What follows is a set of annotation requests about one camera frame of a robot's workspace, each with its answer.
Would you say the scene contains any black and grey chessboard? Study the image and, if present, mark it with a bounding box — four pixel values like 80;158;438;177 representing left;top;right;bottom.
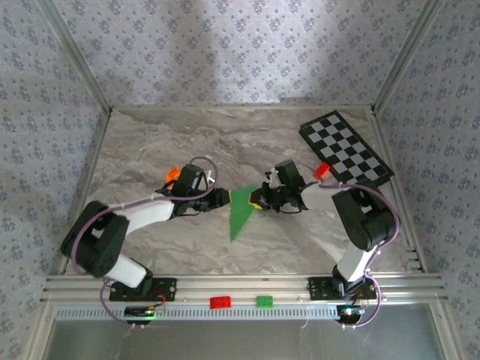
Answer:
298;110;395;188

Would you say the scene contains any red toy brick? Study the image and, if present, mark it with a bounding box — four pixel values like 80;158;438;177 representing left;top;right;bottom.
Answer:
209;295;233;310

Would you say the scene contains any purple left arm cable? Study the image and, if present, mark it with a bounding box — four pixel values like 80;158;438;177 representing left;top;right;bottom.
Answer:
70;156;218;331

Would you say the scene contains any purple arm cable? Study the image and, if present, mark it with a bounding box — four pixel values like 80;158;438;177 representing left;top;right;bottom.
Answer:
292;160;402;332
70;156;218;331

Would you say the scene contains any long aluminium mounting rail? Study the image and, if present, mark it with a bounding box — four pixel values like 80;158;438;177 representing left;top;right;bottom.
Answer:
40;273;448;305

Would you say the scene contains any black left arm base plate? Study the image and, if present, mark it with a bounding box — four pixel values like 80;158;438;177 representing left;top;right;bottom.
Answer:
108;276;178;303

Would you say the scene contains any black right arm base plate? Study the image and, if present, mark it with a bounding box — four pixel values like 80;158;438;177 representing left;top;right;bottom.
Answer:
307;276;378;301

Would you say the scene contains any aluminium table side rail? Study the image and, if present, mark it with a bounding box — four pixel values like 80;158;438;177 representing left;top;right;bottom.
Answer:
370;108;428;273
58;106;113;277

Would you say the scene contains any grey slotted cable duct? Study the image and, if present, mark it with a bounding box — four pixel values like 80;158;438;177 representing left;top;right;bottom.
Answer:
55;304;341;320

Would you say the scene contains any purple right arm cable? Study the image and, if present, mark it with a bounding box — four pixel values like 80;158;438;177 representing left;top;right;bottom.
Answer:
292;160;402;332

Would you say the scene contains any aluminium frame post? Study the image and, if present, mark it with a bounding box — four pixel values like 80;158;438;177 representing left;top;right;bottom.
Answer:
37;0;113;113
370;0;449;113

